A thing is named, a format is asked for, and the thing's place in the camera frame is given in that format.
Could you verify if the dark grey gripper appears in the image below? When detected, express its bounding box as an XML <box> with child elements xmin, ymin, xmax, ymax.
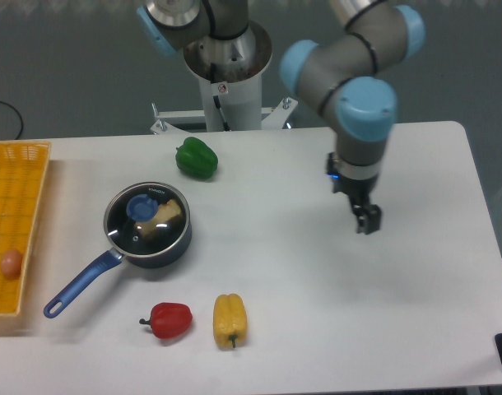
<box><xmin>326</xmin><ymin>152</ymin><xmax>382</xmax><ymax>235</ymax></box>

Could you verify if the glass lid blue knob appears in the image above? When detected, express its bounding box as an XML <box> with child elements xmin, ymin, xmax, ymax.
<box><xmin>103</xmin><ymin>182</ymin><xmax>192</xmax><ymax>258</ymax></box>

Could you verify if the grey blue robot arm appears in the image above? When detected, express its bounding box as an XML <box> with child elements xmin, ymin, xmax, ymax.
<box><xmin>137</xmin><ymin>1</ymin><xmax>425</xmax><ymax>235</ymax></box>

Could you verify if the yellow bell pepper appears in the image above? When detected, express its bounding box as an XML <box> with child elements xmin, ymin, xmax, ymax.
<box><xmin>212</xmin><ymin>294</ymin><xmax>249</xmax><ymax>349</ymax></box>

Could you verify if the green bell pepper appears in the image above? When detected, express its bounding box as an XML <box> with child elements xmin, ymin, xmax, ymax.
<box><xmin>175</xmin><ymin>137</ymin><xmax>218</xmax><ymax>179</ymax></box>

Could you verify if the toy bread slice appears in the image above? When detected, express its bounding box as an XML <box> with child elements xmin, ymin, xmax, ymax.
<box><xmin>135</xmin><ymin>199</ymin><xmax>183</xmax><ymax>241</ymax></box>

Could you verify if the red bell pepper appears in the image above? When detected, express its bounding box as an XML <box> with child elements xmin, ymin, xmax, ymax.
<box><xmin>139</xmin><ymin>302</ymin><xmax>193</xmax><ymax>340</ymax></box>

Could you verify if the yellow plastic basket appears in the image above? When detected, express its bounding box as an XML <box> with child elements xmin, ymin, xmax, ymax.
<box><xmin>0</xmin><ymin>141</ymin><xmax>51</xmax><ymax>317</ymax></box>

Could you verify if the brown egg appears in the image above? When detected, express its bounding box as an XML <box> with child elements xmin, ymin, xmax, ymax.
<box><xmin>0</xmin><ymin>249</ymin><xmax>23</xmax><ymax>279</ymax></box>

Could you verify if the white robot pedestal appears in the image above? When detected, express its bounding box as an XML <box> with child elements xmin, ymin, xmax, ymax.
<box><xmin>151</xmin><ymin>21</ymin><xmax>298</xmax><ymax>134</ymax></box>

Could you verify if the dark pot blue handle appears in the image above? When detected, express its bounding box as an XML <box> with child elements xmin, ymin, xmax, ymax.
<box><xmin>43</xmin><ymin>181</ymin><xmax>193</xmax><ymax>318</ymax></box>

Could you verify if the black cable loop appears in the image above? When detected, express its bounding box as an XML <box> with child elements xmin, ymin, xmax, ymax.
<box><xmin>0</xmin><ymin>100</ymin><xmax>25</xmax><ymax>141</ymax></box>

